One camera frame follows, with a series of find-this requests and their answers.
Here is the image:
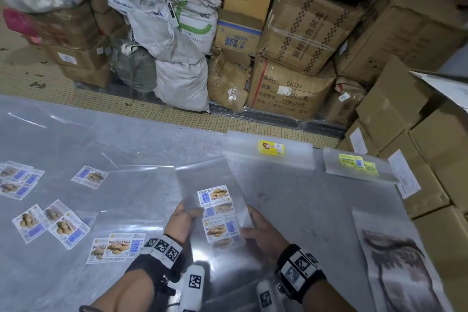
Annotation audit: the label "person's left hand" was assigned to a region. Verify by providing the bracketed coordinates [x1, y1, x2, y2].
[164, 201, 204, 247]

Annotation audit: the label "person's right hand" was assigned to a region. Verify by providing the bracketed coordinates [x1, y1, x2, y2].
[241, 205, 290, 263]

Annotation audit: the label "stack of clear bags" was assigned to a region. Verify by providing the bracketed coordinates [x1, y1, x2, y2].
[175, 166, 258, 301]

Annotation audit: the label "bag pack with green label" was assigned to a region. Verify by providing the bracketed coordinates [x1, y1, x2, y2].
[322, 147, 400, 184]

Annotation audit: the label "clear bags with labels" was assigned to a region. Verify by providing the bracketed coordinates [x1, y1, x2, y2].
[0, 132, 176, 267]

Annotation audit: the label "stack of bagged red headbands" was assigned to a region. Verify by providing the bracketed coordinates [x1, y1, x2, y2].
[351, 207, 454, 312]

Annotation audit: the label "person's left forearm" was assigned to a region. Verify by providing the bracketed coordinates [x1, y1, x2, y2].
[78, 270, 154, 312]

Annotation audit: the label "person's right forearm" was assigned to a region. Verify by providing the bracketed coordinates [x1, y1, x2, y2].
[301, 280, 357, 312]

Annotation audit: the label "black marker wristband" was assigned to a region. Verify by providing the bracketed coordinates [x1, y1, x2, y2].
[126, 234, 183, 287]
[274, 244, 327, 303]

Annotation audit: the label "grey table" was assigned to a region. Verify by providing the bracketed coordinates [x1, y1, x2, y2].
[0, 95, 458, 312]

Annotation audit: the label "plain white sack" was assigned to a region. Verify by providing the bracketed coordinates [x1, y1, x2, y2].
[154, 56, 210, 113]

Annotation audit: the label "torn brown cardboard box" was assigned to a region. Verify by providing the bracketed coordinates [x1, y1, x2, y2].
[207, 48, 253, 113]

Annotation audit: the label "cardboard box with red print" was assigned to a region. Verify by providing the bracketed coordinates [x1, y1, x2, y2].
[245, 56, 337, 121]

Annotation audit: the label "small labelled brown box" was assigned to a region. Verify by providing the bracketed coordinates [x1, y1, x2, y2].
[321, 76, 368, 126]

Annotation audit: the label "grey-green sack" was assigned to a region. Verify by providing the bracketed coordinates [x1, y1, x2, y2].
[109, 39, 158, 95]

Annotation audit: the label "low cardboard box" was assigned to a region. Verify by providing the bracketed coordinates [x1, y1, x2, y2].
[58, 63, 112, 89]

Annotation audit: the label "cardboard boxes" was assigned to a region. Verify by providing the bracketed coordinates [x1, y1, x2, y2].
[336, 56, 468, 312]

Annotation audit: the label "crumpled white sack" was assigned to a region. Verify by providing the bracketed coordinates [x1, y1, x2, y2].
[126, 0, 205, 66]

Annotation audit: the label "cardboard box with white label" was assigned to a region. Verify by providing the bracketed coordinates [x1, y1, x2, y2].
[43, 43, 110, 70]

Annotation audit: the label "cardboard box with blue stripe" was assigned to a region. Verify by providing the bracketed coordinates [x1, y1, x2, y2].
[214, 8, 264, 57]

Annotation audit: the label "white sack with green print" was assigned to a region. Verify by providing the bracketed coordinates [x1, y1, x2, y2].
[170, 0, 222, 55]

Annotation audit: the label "cardboard box with checker pattern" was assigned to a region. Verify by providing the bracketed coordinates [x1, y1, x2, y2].
[257, 0, 366, 77]

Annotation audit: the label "dark cardboard box red marks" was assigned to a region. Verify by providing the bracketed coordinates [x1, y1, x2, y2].
[31, 2, 110, 49]

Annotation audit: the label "white cardboard sheet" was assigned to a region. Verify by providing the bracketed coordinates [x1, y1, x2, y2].
[410, 70, 468, 113]

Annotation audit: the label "large brown cardboard box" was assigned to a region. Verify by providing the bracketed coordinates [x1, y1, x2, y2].
[334, 0, 468, 84]

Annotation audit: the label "pink plastic bag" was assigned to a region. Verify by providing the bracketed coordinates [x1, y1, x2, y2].
[2, 7, 41, 44]

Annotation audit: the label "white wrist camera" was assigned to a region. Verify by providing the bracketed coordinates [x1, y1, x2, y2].
[255, 278, 286, 312]
[177, 264, 205, 312]

